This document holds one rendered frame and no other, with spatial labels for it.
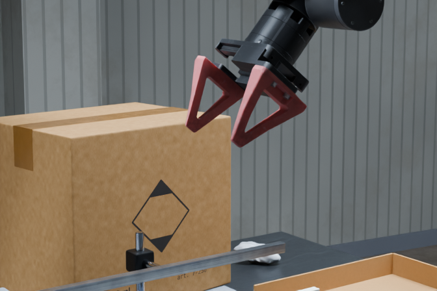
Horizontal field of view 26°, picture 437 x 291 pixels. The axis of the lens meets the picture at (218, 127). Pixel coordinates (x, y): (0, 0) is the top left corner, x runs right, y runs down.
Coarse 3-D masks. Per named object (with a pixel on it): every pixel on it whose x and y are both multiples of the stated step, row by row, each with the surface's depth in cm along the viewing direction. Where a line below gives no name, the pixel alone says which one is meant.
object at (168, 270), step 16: (208, 256) 127; (224, 256) 127; (240, 256) 129; (256, 256) 131; (128, 272) 120; (144, 272) 120; (160, 272) 121; (176, 272) 123; (48, 288) 113; (64, 288) 114; (80, 288) 115; (96, 288) 116; (112, 288) 118
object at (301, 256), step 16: (240, 240) 183; (256, 240) 183; (272, 240) 183; (288, 240) 183; (304, 240) 183; (288, 256) 173; (304, 256) 173; (320, 256) 173; (336, 256) 173; (352, 256) 173; (240, 272) 163; (256, 272) 163; (272, 272) 163; (288, 272) 163; (304, 272) 163; (240, 288) 155
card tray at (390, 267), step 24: (360, 264) 156; (384, 264) 160; (408, 264) 158; (264, 288) 145; (288, 288) 148; (336, 288) 153; (360, 288) 153; (384, 288) 153; (408, 288) 153; (432, 288) 153
